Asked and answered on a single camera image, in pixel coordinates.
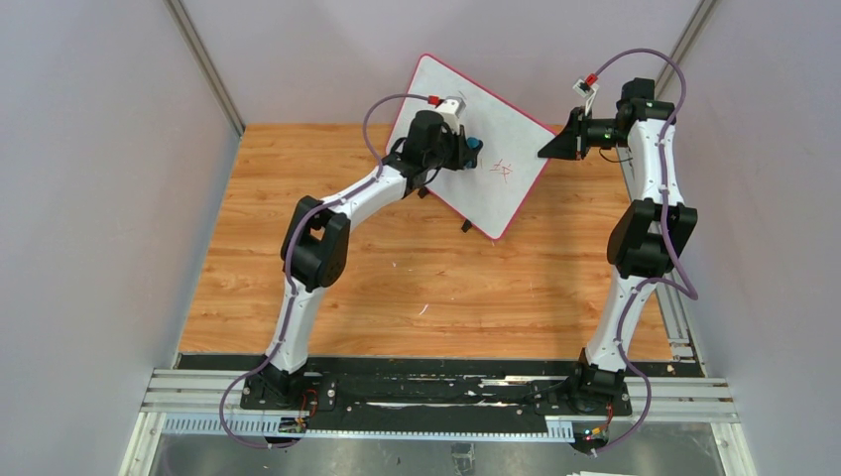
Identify blue black eraser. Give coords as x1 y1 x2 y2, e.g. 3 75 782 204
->
465 137 483 170

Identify pink framed whiteboard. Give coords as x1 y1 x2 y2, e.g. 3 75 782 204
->
407 54 554 240

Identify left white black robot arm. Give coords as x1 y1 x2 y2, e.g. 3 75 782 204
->
247 104 483 409

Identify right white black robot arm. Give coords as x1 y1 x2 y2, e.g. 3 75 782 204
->
538 78 698 414

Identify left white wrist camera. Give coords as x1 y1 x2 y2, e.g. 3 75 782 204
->
427 95 466 134

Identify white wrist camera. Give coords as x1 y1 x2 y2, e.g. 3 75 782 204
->
427 95 466 134
572 73 599 114

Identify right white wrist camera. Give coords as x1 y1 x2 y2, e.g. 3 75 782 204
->
572 73 599 114

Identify wire whiteboard stand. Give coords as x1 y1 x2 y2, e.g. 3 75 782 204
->
418 186 473 233

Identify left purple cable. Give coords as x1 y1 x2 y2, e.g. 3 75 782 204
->
217 92 441 451

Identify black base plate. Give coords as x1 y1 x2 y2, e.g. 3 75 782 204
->
239 357 632 434

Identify aluminium frame rails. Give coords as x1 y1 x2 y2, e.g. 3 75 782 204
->
120 124 753 475

